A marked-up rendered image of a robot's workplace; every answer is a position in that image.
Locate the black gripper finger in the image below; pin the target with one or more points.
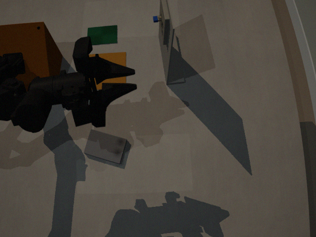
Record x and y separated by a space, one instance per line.
112 91
104 69

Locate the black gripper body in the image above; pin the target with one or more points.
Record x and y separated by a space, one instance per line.
85 73

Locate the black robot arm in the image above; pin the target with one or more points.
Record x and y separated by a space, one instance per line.
30 109

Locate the orange flat square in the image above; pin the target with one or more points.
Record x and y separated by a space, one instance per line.
118 58

